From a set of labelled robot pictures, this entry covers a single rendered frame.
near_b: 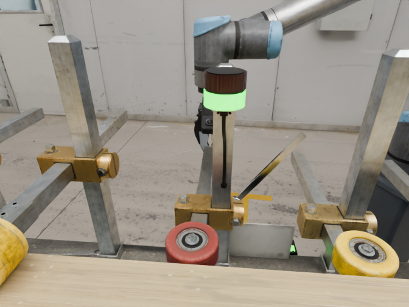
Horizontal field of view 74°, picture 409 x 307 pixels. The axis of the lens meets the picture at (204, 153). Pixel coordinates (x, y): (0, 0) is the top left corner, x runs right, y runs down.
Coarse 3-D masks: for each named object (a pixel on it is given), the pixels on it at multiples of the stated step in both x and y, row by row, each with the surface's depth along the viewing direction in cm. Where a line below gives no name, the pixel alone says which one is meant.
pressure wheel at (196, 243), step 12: (180, 228) 42; (192, 228) 42; (204, 228) 42; (168, 240) 40; (180, 240) 40; (192, 240) 40; (204, 240) 40; (216, 240) 40; (168, 252) 38; (180, 252) 38; (192, 252) 38; (204, 252) 38; (216, 252) 39; (204, 264) 38
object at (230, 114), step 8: (208, 72) 36; (216, 72) 36; (224, 72) 36; (232, 72) 36; (240, 72) 36; (216, 112) 43; (224, 112) 39; (232, 112) 43; (224, 120) 40; (224, 128) 41; (224, 136) 42; (224, 144) 44; (224, 152) 45; (224, 160) 46; (224, 168) 47; (224, 176) 48; (224, 184) 49
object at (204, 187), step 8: (208, 152) 75; (208, 160) 71; (200, 168) 67; (208, 168) 67; (200, 176) 64; (208, 176) 64; (200, 184) 61; (208, 184) 61; (200, 192) 58; (208, 192) 58; (192, 216) 52; (200, 216) 52
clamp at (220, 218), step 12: (180, 204) 53; (192, 204) 53; (204, 204) 53; (240, 204) 53; (180, 216) 53; (216, 216) 52; (228, 216) 52; (240, 216) 52; (216, 228) 54; (228, 228) 54
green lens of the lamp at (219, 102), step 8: (208, 96) 37; (216, 96) 36; (224, 96) 36; (232, 96) 36; (240, 96) 37; (208, 104) 38; (216, 104) 37; (224, 104) 36; (232, 104) 37; (240, 104) 37
